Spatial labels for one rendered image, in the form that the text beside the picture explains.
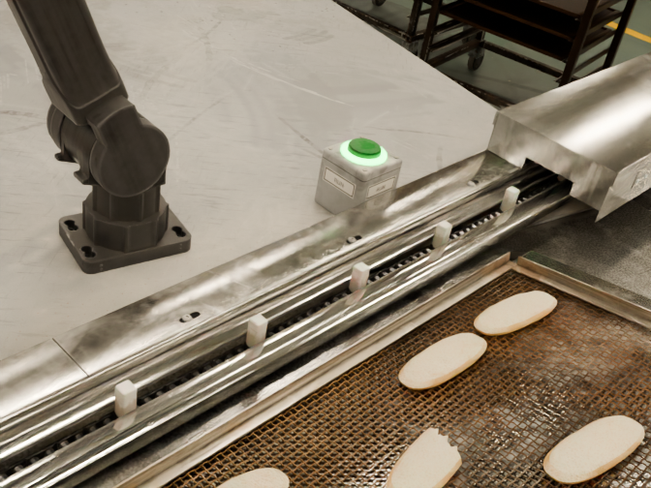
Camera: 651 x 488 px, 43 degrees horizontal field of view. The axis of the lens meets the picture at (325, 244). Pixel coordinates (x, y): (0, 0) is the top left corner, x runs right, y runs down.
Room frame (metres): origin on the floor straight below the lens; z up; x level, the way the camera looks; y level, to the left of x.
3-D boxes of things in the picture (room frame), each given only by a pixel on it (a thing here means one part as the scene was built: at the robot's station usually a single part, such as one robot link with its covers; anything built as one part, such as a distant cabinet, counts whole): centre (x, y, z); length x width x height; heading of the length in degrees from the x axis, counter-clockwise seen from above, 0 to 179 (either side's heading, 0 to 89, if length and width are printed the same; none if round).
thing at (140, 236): (0.70, 0.21, 0.86); 0.12 x 0.09 x 0.08; 130
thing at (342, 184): (0.86, -0.03, 0.84); 0.08 x 0.08 x 0.11; 52
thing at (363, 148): (0.86, -0.02, 0.90); 0.04 x 0.04 x 0.02
